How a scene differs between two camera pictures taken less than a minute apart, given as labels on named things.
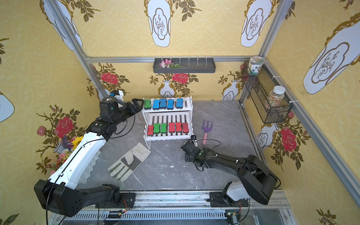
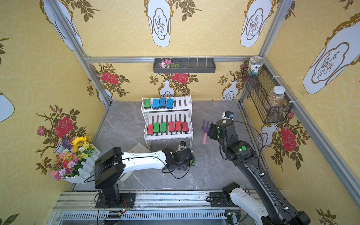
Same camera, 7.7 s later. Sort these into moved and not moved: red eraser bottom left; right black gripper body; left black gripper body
Moved: left black gripper body; right black gripper body
Not moved: red eraser bottom left
